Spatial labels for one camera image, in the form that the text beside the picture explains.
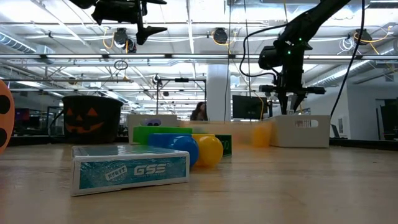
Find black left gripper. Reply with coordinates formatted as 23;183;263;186
90;0;169;46

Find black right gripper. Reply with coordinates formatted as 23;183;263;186
259;42;326;116

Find dark green toy brick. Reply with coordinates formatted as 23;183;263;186
215;134;233;157

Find bright green long toy brick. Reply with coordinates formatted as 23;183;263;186
132;125;193;146

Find white plastic bin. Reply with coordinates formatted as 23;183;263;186
267;114;331;149
127;113;181;142

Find black computer monitor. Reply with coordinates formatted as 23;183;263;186
231;95;269;121

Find long ceiling light strip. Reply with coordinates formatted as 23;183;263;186
0;53;398;61

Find orange translucent bin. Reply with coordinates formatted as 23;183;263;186
179;120;276;147

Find white building column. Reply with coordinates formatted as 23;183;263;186
206;63;231;121

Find person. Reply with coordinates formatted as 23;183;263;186
190;101;208;121

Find black pumpkin-face bucket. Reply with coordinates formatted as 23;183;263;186
61;95;124;144

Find Nertz playing card deck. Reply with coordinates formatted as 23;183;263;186
70;144;191;197

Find orange foam die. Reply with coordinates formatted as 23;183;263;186
0;80;16;156

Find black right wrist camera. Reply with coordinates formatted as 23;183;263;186
257;45;282;71

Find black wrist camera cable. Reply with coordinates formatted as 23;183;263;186
243;24;289;78

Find black background rig frame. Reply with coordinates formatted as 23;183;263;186
156;77;208;121

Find thick black hanging cable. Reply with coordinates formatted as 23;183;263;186
329;0;366;118

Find silver ceiling duct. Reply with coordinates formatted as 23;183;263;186
0;30;55;55

